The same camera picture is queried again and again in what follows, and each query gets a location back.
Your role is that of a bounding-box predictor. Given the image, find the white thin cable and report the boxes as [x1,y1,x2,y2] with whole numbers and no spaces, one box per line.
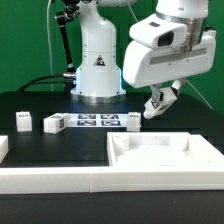
[46,0,55,92]

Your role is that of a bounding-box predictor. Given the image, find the white square table top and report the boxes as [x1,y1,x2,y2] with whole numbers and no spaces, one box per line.
[107,132,224,167]

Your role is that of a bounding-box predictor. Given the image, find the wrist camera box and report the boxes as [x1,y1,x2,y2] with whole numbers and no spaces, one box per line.
[129,14,187,49]

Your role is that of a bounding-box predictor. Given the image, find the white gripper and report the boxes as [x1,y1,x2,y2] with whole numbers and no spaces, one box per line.
[123,31,216,103]

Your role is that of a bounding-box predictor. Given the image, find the white U-shaped fence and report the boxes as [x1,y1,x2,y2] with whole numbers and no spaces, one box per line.
[0,134,224,195]

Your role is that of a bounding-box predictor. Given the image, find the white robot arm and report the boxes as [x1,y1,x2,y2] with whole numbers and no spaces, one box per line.
[71,0,216,103]

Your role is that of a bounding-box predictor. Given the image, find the black cables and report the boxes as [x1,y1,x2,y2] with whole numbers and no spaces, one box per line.
[17,74,73,93]

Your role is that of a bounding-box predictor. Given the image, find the printed tag sheet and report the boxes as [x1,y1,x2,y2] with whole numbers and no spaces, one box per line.
[68,113,127,127]

